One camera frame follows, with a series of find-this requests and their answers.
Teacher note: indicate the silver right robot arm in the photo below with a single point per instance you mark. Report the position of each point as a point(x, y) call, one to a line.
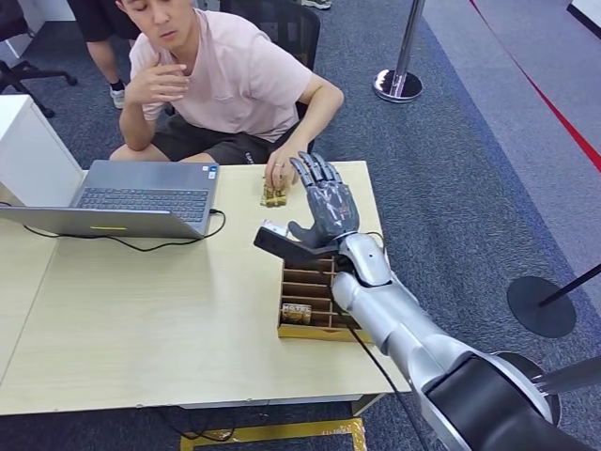
point(422, 330)

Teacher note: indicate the person's left forearm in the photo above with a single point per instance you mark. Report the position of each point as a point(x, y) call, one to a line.
point(317, 118)

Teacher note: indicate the standing person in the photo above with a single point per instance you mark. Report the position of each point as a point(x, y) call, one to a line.
point(101, 37)

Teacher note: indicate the gold hotel card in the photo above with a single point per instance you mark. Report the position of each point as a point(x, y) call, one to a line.
point(295, 314)

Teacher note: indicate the dark wrist camera box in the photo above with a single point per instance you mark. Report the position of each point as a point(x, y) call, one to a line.
point(286, 246)

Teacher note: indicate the person's right hand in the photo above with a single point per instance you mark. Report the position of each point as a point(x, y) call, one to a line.
point(154, 81)

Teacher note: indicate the black swivel chair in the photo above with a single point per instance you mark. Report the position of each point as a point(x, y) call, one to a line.
point(19, 71)

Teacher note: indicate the cardboard slotted card holder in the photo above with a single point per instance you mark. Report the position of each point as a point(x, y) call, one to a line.
point(305, 289)

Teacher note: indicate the grey laptop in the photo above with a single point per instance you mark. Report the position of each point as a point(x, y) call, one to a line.
point(141, 199)

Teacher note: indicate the person's left hand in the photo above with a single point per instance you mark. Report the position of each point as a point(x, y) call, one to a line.
point(281, 165)

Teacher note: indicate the white board with black edge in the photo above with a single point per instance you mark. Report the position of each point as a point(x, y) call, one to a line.
point(589, 9)

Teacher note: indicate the person's right forearm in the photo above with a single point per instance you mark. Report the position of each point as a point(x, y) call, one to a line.
point(133, 127)

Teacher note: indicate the grey shoe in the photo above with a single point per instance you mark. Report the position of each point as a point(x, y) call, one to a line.
point(317, 3)

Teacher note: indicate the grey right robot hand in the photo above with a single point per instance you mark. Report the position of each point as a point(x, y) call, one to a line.
point(333, 208)

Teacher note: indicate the white cabinet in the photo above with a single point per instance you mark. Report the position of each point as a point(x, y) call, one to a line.
point(32, 149)

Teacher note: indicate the black stanchion with flat base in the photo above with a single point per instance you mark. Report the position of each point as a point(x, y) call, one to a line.
point(540, 308)

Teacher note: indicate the black mesh office chair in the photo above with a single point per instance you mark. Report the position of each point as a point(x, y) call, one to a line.
point(291, 31)

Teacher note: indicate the chrome stanchion with round base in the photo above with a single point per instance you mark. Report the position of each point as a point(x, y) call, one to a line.
point(399, 81)

